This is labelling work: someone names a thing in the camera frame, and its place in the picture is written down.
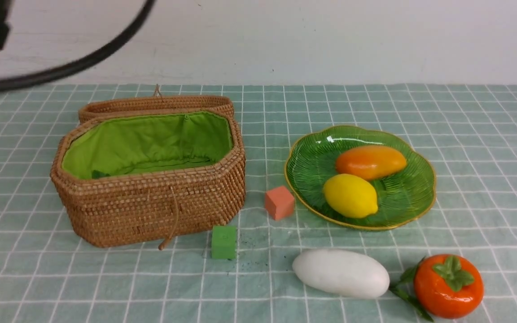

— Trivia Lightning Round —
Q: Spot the yellow toy lemon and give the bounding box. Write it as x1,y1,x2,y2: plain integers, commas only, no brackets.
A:
323,174,379,218

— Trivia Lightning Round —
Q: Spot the orange yellow toy mango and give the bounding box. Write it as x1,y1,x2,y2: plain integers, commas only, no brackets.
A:
335,145,407,181

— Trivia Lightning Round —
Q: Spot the white toy radish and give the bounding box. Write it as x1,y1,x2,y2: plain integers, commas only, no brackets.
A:
293,248,390,299

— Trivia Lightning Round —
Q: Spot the orange toy persimmon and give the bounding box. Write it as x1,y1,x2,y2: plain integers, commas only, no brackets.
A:
389,254,485,322

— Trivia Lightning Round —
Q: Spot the red toy carrot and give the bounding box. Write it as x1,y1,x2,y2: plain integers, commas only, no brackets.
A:
92,170,111,179

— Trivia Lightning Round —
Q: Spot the orange foam cube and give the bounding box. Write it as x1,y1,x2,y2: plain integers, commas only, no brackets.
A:
264,186,295,221

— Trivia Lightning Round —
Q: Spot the green glass leaf plate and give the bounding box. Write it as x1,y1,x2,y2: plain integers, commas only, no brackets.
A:
284,125,437,231

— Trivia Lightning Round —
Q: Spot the green foam cube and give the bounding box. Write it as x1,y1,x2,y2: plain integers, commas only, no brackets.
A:
211,226,237,259

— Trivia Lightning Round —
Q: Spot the woven rattan basket lid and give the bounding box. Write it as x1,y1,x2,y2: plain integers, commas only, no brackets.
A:
78,85,235,123

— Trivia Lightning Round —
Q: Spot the woven rattan basket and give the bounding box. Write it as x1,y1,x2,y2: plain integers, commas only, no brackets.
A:
50,108,246,249

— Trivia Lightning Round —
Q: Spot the green checkered tablecloth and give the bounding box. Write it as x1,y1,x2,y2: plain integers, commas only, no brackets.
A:
0,84,517,323

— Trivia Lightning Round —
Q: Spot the black camera cable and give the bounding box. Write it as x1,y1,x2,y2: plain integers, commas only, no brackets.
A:
0,0,157,96

